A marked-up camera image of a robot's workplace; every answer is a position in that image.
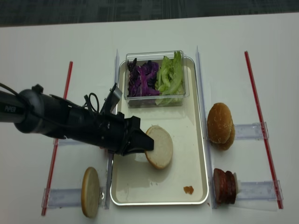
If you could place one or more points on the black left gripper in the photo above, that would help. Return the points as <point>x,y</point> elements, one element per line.
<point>122,136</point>

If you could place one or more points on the bun bottom slice large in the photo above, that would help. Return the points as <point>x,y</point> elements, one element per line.
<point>162,154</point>

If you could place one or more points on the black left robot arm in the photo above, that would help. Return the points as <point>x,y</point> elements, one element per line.
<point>31,111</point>

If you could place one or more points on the green lettuce leaves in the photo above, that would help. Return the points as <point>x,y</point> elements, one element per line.
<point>170,80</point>

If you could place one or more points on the front meat patty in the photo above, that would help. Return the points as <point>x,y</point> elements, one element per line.
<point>220,186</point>

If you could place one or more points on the meat patty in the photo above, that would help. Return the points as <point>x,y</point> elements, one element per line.
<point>220,186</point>
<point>231,195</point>

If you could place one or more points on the rear meat patty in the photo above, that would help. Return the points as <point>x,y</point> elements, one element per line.
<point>231,195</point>

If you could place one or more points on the white rectangular tray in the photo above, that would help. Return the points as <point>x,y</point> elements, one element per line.
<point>174,173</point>

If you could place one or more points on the purple cabbage leaves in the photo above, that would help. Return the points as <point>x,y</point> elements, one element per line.
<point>142,79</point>

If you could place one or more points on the clear plastic salad container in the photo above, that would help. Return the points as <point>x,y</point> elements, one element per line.
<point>149,101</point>

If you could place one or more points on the orange food crumb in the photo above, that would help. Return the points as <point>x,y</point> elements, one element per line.
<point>188,190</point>

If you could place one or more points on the bun bottom slice small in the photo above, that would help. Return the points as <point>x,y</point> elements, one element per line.
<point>90,193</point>

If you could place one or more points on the left red strip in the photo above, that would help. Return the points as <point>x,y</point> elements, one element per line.
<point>55,147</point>

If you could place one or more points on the red strip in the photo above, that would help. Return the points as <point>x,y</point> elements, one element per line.
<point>55,147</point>
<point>266,142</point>

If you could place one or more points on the sesame bun top lower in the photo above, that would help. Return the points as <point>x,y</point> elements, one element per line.
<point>225,146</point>

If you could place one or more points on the sesame bun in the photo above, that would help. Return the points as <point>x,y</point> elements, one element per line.
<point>219,123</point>
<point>225,146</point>

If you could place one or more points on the sesame bun top upper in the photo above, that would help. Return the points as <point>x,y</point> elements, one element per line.
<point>219,123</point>

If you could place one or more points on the right red strip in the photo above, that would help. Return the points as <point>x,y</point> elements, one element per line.
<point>266,142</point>

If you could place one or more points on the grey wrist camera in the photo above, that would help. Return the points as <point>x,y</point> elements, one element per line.
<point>111,100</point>

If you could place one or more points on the left lower clear bracket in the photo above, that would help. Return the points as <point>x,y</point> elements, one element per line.
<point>59,198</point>

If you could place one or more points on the clear bracket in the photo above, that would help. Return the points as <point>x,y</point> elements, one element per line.
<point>263,196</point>
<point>59,198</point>
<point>254,131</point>

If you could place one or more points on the right upper clear bracket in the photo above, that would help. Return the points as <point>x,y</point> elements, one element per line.
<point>254,131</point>

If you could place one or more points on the right lower clear bracket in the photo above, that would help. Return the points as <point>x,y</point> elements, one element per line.
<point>263,196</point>

